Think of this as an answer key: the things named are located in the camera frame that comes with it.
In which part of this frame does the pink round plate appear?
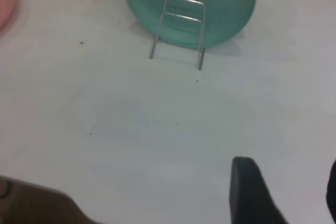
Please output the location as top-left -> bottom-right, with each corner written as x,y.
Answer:
0,0 -> 18,32

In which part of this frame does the green round plate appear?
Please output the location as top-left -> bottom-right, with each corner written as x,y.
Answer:
121,0 -> 259,50

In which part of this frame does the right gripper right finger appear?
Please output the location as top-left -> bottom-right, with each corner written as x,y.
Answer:
325,158 -> 336,217

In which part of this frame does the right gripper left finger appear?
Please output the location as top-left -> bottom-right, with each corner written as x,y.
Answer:
228,156 -> 289,224

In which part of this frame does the silver wire plate rack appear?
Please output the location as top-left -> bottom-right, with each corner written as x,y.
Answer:
149,0 -> 206,71

